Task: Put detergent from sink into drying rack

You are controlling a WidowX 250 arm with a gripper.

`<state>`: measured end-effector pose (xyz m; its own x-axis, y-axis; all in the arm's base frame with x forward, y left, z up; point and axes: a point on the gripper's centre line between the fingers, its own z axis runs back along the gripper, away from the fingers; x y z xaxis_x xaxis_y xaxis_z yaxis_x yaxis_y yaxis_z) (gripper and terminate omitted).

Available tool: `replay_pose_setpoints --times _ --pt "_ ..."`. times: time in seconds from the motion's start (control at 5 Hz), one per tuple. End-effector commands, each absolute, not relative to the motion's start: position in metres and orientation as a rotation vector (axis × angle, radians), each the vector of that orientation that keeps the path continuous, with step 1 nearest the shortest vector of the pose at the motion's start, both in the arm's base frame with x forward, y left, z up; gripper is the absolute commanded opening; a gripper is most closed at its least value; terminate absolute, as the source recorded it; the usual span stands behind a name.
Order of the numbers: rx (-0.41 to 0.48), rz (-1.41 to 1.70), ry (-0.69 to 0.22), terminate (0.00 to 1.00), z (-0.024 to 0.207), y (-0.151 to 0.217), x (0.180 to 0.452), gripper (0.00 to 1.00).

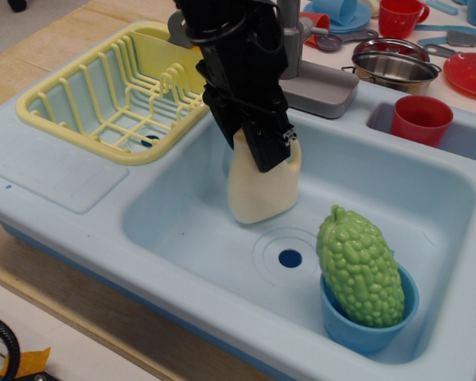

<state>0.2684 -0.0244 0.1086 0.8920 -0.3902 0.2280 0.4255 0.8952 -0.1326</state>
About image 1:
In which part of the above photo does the small red cup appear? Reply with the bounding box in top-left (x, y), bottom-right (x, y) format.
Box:
top-left (299, 12), bottom-right (330, 44)

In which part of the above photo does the cream detergent bottle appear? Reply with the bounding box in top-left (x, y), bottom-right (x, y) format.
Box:
top-left (227, 130), bottom-right (301, 224)

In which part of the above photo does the orange tape piece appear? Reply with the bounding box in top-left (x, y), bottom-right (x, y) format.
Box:
top-left (0, 347), bottom-right (51, 379)

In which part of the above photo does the green bitter melon toy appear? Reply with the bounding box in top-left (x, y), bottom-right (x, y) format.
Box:
top-left (316, 205), bottom-right (405, 328)

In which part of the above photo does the red cup in tray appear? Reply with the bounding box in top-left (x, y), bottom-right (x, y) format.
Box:
top-left (390, 95), bottom-right (454, 148)

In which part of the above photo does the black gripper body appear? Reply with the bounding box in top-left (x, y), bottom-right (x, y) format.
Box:
top-left (176, 1), bottom-right (287, 126)

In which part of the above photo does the blue plate with cup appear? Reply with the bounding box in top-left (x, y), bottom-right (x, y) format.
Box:
top-left (303, 0), bottom-right (372, 34)

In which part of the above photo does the grey toy spoon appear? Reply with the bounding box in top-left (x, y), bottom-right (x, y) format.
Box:
top-left (316, 29), bottom-right (379, 52)

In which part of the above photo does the red plate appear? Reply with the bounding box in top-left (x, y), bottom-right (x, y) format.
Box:
top-left (443, 52), bottom-right (476, 97)

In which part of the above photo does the blue plastic cup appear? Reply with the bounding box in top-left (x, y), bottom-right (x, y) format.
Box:
top-left (320, 265), bottom-right (419, 354)

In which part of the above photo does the grey toy spatula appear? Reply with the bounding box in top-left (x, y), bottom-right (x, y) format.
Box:
top-left (424, 30), bottom-right (476, 58)

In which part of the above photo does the steel pot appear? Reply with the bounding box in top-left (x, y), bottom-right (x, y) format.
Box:
top-left (341, 38), bottom-right (442, 95)

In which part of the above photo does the yellow dish drying rack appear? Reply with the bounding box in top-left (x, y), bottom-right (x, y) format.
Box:
top-left (16, 21), bottom-right (208, 165)

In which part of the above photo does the light blue toy sink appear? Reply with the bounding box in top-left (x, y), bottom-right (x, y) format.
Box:
top-left (0, 19), bottom-right (476, 381)

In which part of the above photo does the black braided cable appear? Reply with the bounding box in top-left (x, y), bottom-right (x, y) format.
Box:
top-left (0, 315), bottom-right (21, 378)

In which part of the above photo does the blue toy utensil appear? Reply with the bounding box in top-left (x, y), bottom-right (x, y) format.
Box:
top-left (415, 25), bottom-right (476, 46)

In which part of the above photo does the grey toy faucet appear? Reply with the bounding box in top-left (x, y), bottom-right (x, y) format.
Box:
top-left (276, 1), bottom-right (359, 119)

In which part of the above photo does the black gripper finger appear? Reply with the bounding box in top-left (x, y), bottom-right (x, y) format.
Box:
top-left (203, 93), bottom-right (241, 149)
top-left (242, 113), bottom-right (297, 173)

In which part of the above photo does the red mug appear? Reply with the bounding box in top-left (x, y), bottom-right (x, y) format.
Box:
top-left (378, 0), bottom-right (430, 40)

